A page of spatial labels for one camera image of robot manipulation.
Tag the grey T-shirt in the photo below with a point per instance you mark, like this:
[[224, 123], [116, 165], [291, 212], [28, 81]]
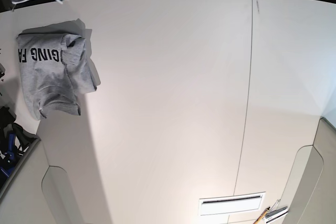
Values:
[[55, 67]]

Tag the blue black tools in bin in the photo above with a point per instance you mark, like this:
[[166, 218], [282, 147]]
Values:
[[15, 141]]

